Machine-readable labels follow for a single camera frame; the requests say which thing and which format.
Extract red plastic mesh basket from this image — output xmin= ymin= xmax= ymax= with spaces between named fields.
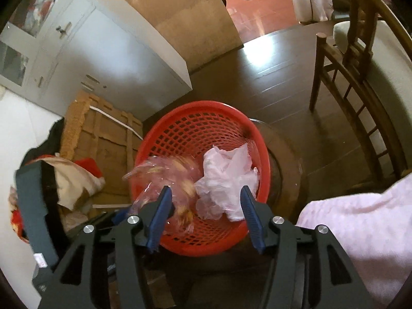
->
xmin=130 ymin=101 xmax=271 ymax=257

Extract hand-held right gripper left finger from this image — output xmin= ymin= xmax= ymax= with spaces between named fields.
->
xmin=32 ymin=186 xmax=176 ymax=309

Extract white seat cushion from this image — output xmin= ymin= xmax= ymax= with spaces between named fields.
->
xmin=333 ymin=20 xmax=387 ymax=55

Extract clear plastic bag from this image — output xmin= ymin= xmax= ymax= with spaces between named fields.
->
xmin=122 ymin=156 xmax=200 ymax=235

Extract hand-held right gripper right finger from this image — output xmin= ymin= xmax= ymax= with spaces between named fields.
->
xmin=240 ymin=186 xmax=375 ymax=309

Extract red and white cloth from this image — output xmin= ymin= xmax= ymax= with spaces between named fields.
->
xmin=48 ymin=156 xmax=105 ymax=210

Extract pink floral tablecloth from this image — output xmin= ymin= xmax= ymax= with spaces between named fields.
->
xmin=294 ymin=170 xmax=412 ymax=309

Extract wooden slat-back chair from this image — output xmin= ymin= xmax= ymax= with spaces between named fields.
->
xmin=309 ymin=0 xmax=412 ymax=184

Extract dark cloth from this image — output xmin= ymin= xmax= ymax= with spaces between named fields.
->
xmin=21 ymin=119 xmax=66 ymax=168

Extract cardboard boxes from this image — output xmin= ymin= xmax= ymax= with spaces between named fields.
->
xmin=59 ymin=90 xmax=144 ymax=207

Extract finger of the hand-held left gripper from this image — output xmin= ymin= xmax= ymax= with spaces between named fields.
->
xmin=97 ymin=209 xmax=129 ymax=232

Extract white cabinet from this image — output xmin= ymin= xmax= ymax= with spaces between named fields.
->
xmin=0 ymin=0 xmax=194 ymax=119

